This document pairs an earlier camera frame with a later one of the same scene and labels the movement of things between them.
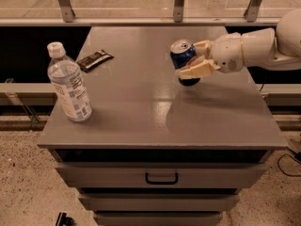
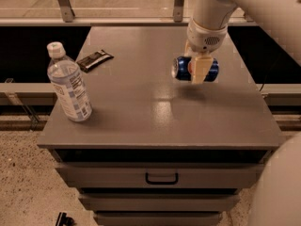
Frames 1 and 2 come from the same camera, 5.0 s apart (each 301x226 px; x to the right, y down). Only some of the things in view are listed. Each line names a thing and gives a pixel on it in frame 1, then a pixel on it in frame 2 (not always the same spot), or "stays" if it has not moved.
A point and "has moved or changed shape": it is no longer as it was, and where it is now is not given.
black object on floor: [65, 220] stays
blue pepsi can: [182, 51] has moved or changed shape
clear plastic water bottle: [66, 79] stays
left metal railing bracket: [67, 11] stays
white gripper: [226, 53] → [204, 39]
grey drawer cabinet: [155, 152] stays
